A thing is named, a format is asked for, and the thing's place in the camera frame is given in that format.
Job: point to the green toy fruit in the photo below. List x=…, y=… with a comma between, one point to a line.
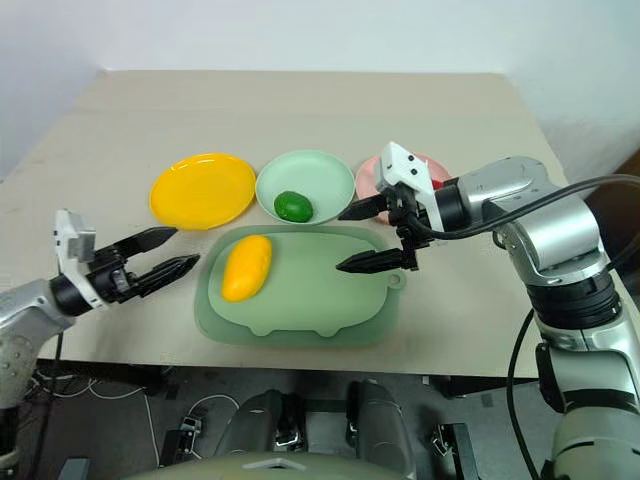
x=293, y=206

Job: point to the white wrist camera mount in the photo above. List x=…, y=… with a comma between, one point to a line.
x=75, y=235
x=400, y=162

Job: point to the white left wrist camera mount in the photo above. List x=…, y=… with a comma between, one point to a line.
x=75, y=235

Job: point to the yellow plastic plate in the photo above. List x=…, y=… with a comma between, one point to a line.
x=202, y=192

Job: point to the dark green silicone mat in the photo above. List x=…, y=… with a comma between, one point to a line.
x=205, y=320

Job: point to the light green plastic plate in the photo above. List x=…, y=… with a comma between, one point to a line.
x=305, y=172

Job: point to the light green cutting board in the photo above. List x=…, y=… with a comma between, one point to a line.
x=310, y=295

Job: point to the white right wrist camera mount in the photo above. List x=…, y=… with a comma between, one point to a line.
x=400, y=162

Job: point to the red toy item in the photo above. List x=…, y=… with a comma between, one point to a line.
x=437, y=185

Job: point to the dark rounded robot leg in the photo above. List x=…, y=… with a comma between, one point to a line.
x=380, y=420
x=260, y=420

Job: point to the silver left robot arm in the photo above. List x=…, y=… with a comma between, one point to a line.
x=20, y=310

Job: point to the pink plastic plate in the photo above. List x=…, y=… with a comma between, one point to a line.
x=367, y=175

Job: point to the olive grey robot torso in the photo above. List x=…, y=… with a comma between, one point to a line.
x=210, y=465

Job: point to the yellow toy mango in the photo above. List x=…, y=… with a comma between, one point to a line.
x=246, y=269

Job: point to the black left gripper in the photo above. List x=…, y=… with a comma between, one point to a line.
x=112, y=280

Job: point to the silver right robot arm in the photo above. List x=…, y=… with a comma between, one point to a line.
x=550, y=220

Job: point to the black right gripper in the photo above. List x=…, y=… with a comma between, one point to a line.
x=411, y=220

